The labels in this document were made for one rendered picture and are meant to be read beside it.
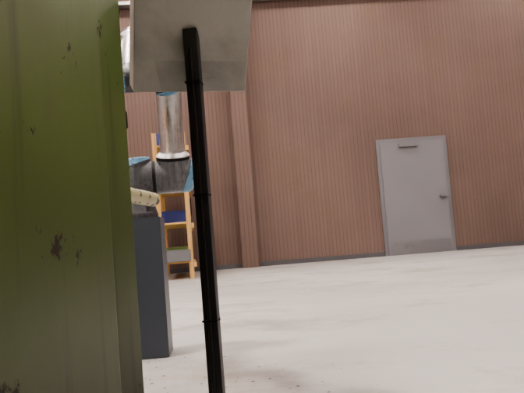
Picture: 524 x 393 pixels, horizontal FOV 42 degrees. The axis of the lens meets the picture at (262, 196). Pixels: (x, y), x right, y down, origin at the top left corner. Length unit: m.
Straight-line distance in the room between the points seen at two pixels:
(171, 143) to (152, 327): 0.80
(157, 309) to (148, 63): 1.29
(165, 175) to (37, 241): 2.04
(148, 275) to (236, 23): 1.32
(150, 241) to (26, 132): 2.00
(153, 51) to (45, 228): 1.06
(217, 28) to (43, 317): 1.23
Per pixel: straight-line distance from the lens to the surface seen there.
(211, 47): 2.05
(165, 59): 2.03
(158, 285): 2.97
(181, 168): 3.02
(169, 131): 3.01
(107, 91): 1.67
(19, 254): 0.96
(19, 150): 0.99
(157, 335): 2.99
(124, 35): 2.95
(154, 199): 2.14
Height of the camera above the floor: 0.46
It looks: 4 degrees up
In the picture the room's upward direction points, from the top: 5 degrees counter-clockwise
